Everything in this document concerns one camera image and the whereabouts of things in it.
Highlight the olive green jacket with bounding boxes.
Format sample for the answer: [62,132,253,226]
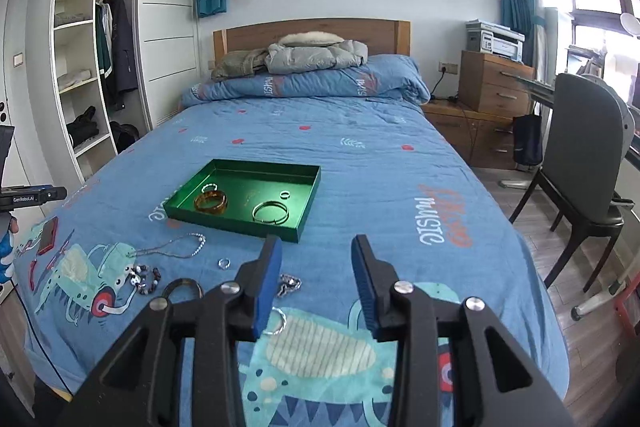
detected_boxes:
[210,48,271,81]

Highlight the blue dinosaur print bedsheet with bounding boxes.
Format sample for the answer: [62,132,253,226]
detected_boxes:
[12,102,571,427]

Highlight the silver chain bracelet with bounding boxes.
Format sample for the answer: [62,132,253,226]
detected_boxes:
[276,273,302,298]

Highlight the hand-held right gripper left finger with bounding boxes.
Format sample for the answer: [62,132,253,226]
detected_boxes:
[59,234,283,427]

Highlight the black power cable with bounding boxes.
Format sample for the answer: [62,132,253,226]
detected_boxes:
[430,69,473,158]

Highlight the amber bangle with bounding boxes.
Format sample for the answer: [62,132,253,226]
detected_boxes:
[194,189,229,214]

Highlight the dark brown bangle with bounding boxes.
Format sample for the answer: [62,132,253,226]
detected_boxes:
[161,278,203,303]

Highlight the black white beaded bracelet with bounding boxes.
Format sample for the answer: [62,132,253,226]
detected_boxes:
[125,263,163,297]

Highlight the thin silver hoop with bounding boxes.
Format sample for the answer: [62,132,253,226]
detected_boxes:
[262,307,287,335]

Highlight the wooden nightstand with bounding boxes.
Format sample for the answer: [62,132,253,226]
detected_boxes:
[422,99,521,170]

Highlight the green metal tray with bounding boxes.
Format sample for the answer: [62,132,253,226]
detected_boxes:
[163,158,322,244]

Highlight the wooden headboard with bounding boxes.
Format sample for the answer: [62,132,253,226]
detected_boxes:
[212,20,412,75]

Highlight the red frame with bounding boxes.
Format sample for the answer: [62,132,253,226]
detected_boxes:
[615,272,640,343]

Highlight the folded blue quilt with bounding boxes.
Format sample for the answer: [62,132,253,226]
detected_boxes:
[180,54,432,109]

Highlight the thin silver bangle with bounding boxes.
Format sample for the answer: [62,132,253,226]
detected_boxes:
[251,201,291,224]

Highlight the folded black clothes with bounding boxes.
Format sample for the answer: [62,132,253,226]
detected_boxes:
[66,106,98,145]

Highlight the white fur cushion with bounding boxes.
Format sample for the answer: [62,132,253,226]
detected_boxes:
[277,31,346,48]

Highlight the hanging dark clothes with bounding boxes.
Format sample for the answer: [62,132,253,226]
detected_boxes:
[95,0,140,110]

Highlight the white printer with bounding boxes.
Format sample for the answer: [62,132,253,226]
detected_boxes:
[465,19,526,64]

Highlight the black tote bag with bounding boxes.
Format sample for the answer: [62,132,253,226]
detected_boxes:
[512,114,543,168]

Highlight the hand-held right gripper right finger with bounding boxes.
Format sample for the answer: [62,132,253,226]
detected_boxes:
[350,234,576,427]

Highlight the grey puffer jacket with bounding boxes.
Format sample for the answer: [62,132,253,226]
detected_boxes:
[264,39,370,75]

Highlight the desk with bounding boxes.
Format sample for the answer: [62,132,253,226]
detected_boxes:
[507,72,640,158]

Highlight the white wardrobe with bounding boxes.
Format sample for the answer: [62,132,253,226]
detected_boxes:
[2,0,201,178]

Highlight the grey chair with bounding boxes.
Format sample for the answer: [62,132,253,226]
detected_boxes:
[509,73,630,293]

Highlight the silver bead necklace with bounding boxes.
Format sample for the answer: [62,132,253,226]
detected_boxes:
[131,233,207,259]

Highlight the wooden drawer chest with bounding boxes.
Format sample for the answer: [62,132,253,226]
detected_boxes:
[458,50,537,118]

